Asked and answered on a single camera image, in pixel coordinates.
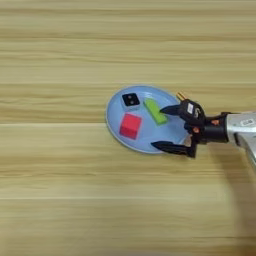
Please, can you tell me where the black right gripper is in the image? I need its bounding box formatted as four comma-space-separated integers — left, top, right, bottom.
150, 104, 232, 159

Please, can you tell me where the light blue round plate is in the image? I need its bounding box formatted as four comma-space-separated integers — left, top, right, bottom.
105, 85, 190, 155

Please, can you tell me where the black cube with white base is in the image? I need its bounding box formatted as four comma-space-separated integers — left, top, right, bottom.
121, 92, 141, 112

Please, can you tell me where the green rectangular block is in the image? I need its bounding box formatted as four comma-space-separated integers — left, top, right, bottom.
143, 98, 169, 127

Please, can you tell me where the red cube block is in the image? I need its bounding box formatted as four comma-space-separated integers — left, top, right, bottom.
118, 113, 143, 141

